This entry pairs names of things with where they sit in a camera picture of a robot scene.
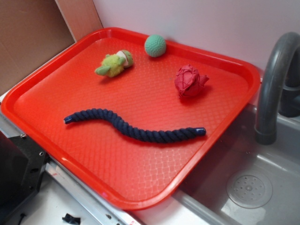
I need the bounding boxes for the brown cardboard panel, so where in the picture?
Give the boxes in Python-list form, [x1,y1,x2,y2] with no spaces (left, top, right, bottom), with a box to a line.
[0,0,103,94]

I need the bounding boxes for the green knitted ball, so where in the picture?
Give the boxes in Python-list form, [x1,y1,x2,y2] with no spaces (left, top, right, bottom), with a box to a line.
[144,35,166,58]

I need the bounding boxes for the grey toy faucet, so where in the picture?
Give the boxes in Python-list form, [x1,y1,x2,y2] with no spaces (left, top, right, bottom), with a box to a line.
[255,32,300,145]

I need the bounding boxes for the red crumpled cloth ball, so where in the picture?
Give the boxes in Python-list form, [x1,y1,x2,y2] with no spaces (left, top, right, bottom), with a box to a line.
[174,64,209,98]

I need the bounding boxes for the round sink drain cover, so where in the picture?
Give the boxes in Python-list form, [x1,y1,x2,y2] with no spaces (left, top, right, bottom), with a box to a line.
[226,170,273,209]

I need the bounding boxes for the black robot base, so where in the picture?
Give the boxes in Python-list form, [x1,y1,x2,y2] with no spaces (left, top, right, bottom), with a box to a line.
[0,133,48,225]

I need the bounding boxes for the small black clip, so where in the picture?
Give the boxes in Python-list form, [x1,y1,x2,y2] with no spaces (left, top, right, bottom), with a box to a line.
[62,213,81,225]

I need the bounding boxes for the dark blue twisted rope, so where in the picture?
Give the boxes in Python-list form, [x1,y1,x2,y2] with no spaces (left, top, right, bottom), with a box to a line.
[64,108,207,143]

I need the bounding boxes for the green plush toy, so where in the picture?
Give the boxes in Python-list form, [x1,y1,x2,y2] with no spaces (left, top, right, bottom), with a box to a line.
[95,50,134,78]

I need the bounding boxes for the red plastic tray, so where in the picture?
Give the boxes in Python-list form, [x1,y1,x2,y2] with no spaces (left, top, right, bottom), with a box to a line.
[1,28,260,210]

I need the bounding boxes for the grey toy sink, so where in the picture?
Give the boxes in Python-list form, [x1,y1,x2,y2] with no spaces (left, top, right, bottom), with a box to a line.
[138,106,300,225]

